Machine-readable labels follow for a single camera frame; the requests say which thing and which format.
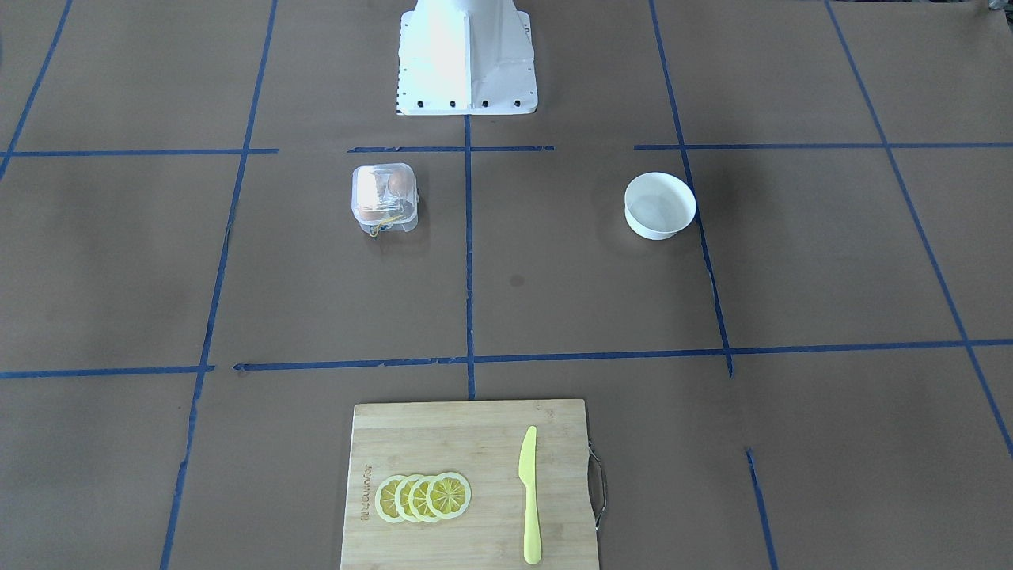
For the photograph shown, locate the clear plastic egg box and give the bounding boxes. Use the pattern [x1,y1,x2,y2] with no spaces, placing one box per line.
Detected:
[350,163,419,235]

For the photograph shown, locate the white ceramic bowl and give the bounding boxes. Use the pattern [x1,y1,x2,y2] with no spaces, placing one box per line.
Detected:
[624,172,697,241]

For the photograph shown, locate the lemon slice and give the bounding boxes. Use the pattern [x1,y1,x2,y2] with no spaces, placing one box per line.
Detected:
[426,472,472,520]
[404,475,439,523]
[375,475,405,524]
[394,473,421,523]

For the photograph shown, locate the wooden cutting board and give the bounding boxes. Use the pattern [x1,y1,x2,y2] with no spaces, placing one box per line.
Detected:
[340,398,600,569]

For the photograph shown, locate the brown egg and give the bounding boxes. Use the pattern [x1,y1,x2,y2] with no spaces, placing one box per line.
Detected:
[355,172,382,203]
[388,172,415,197]

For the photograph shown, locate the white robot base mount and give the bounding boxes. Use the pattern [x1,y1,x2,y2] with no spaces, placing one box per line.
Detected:
[396,1,539,116]

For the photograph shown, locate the yellow plastic knife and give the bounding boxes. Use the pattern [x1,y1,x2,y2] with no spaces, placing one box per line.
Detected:
[518,425,542,565]

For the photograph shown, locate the front lemon slice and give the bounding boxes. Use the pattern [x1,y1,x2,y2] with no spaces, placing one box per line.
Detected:
[375,475,405,524]

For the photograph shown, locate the yellow rubber band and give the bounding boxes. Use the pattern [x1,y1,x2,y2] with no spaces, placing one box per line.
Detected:
[369,215,403,238]

